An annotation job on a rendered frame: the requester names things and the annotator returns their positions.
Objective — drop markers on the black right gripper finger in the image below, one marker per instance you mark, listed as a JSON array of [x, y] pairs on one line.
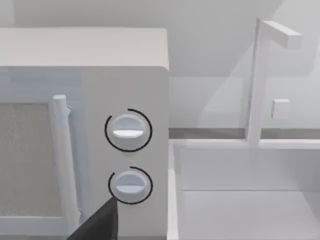
[[102, 222]]

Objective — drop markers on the pale round microwave knob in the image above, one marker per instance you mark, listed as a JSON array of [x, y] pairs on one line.
[[128, 130], [130, 185]]

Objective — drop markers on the pale microwave door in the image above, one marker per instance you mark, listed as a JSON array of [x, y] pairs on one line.
[[30, 155]]

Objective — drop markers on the pale microwave oven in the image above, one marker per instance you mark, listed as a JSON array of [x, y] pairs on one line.
[[140, 87]]

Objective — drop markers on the white sink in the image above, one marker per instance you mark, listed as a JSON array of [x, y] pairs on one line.
[[245, 190]]

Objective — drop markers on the tall white tap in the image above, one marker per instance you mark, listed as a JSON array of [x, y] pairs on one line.
[[260, 82]]

